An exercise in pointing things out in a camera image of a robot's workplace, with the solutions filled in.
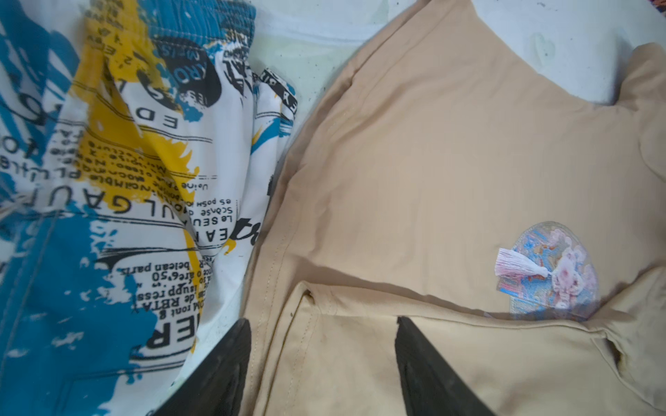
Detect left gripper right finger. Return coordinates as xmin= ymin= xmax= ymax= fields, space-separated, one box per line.
xmin=395 ymin=317 xmax=494 ymax=416

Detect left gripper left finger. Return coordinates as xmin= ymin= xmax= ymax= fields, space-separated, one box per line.
xmin=154 ymin=318 xmax=251 ymax=416

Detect beige garment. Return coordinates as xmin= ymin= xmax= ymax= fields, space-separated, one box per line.
xmin=241 ymin=1 xmax=665 ymax=415

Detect printed white blue yellow shorts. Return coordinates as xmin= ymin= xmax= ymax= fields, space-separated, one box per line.
xmin=1 ymin=1 xmax=298 ymax=415

